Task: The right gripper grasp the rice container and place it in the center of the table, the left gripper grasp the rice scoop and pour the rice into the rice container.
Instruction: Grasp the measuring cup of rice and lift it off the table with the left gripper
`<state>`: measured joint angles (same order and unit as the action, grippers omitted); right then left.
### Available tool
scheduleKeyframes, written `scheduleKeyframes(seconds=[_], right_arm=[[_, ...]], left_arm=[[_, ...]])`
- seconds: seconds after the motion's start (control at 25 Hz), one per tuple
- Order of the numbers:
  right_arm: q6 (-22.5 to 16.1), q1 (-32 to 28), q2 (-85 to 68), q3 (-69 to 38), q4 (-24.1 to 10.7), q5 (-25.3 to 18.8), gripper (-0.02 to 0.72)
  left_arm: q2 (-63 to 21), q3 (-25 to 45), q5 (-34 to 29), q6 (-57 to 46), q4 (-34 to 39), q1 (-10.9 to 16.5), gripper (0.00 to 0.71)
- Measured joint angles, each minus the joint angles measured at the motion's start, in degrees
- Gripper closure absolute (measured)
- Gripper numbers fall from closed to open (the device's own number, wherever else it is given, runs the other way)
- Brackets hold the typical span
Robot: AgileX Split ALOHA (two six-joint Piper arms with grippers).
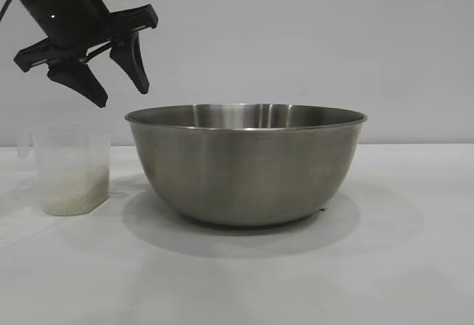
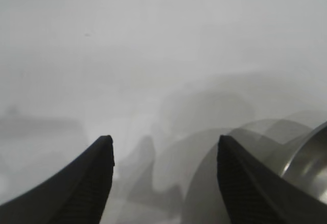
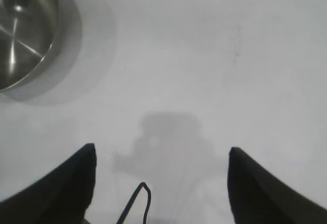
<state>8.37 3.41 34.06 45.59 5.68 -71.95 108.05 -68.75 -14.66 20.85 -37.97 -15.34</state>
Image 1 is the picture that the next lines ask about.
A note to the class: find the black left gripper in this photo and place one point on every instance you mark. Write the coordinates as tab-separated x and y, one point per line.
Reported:
66	10

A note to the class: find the stainless steel mixing bowl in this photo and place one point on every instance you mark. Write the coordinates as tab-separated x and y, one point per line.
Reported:
244	177

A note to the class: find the white rice grains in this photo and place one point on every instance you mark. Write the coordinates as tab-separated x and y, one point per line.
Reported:
79	195

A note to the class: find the translucent plastic measuring cup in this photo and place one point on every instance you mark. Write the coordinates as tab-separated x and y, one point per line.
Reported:
70	147

